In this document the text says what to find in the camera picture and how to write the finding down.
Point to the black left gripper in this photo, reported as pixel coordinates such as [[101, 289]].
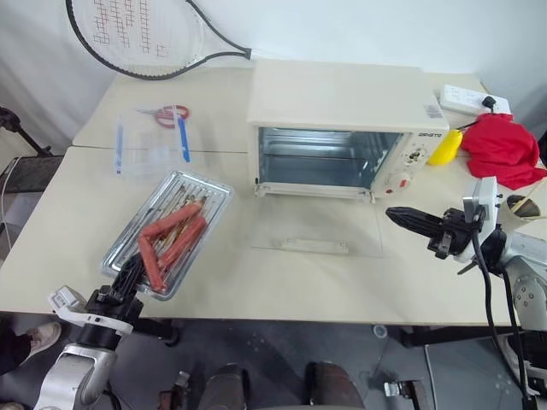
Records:
[[117, 305]]

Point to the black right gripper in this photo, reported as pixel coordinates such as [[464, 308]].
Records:
[[453, 235]]

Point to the silver metal baking tray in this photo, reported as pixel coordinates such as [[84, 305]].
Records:
[[192, 192]]

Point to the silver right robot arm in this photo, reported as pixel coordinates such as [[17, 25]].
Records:
[[525, 256]]

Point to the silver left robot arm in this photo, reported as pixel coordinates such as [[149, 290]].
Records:
[[72, 376]]

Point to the red sausage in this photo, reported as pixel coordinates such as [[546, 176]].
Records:
[[175, 217], [184, 240], [151, 262]]

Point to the glass toaster oven door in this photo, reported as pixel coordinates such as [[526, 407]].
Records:
[[312, 244]]

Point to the cream toaster oven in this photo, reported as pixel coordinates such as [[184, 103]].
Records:
[[333, 94]]

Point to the yellow plastic banana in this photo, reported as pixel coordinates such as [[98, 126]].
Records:
[[444, 149]]

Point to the person's light shoe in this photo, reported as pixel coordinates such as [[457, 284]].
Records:
[[42, 337]]

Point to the thin wooden stick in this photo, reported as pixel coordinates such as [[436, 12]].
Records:
[[526, 201]]

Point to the red cloth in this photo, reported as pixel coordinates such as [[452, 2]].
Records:
[[500, 145]]

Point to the clear container with blue clips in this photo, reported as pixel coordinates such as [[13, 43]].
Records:
[[149, 149]]

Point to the white power strip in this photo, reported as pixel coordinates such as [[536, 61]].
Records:
[[459, 96]]

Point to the black power plug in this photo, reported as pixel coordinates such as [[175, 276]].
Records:
[[488, 103]]

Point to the black stand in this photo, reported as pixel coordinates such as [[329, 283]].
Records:
[[19, 130]]

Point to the black and white tennis racket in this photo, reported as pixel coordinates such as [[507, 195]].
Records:
[[222, 42]]

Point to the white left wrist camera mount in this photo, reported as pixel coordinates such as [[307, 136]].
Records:
[[77, 316]]

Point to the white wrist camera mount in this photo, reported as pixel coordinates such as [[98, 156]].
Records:
[[485, 192], [77, 316]]

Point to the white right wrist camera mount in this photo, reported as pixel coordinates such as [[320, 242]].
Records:
[[485, 192]]

